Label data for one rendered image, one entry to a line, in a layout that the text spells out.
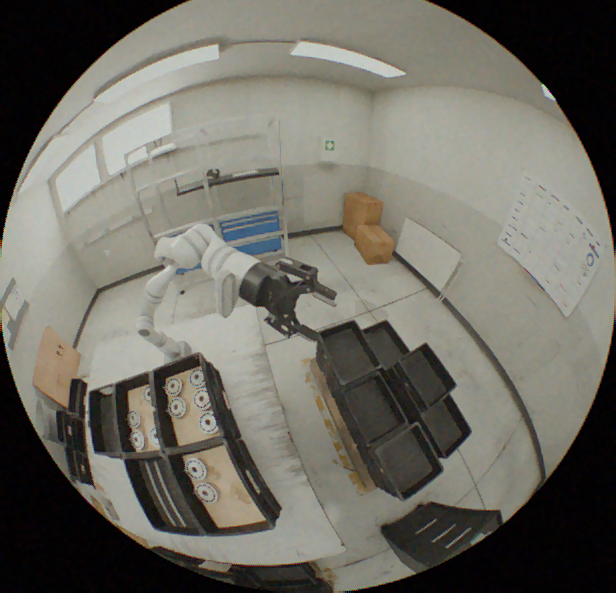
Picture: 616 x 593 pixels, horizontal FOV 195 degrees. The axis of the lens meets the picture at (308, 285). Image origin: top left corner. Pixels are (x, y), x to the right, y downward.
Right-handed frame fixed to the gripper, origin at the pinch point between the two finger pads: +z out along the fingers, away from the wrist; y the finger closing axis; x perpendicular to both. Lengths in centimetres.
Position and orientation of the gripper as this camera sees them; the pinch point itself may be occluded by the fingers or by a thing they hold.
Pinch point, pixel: (324, 320)
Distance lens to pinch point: 29.0
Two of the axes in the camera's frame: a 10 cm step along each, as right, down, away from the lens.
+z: 8.7, 4.6, -1.7
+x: -4.0, 4.6, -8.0
